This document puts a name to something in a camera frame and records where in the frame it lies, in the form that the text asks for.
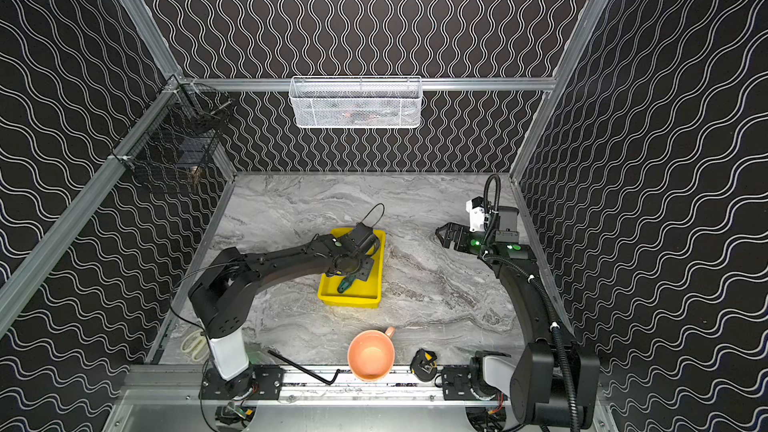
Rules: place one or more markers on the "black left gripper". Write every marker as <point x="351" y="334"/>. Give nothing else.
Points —
<point x="359" y="267"/>

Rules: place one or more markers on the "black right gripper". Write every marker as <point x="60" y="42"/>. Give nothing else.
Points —
<point x="459" y="237"/>

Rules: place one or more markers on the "green handled screwdriver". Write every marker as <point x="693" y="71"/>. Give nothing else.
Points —
<point x="345" y="284"/>

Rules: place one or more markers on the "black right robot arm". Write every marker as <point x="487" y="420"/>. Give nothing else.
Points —
<point x="554" y="381"/>

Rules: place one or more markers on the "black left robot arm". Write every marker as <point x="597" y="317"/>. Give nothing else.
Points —
<point x="223" y="295"/>

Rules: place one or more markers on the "yellow plastic bin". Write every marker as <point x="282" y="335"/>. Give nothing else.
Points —
<point x="362" y="294"/>

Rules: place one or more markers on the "pink ceramic mug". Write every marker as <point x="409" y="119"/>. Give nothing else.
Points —
<point x="371" y="354"/>

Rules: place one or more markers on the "black allen key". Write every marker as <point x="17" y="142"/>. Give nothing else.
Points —
<point x="305" y="370"/>

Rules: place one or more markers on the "black yellow tape measure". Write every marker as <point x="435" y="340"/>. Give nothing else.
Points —
<point x="424" y="365"/>

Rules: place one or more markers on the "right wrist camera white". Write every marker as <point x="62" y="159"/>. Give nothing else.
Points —
<point x="477" y="214"/>

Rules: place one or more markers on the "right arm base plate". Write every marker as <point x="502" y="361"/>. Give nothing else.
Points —
<point x="464" y="383"/>

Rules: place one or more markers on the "white mesh wall basket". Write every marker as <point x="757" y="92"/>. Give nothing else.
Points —
<point x="356" y="102"/>

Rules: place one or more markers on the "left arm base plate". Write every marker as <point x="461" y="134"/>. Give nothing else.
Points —
<point x="258" y="382"/>

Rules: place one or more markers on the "black wire wall basket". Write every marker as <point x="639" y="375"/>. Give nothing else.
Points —
<point x="176" y="154"/>

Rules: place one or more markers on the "aluminium front rail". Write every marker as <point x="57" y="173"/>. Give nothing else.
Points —
<point x="181" y="384"/>

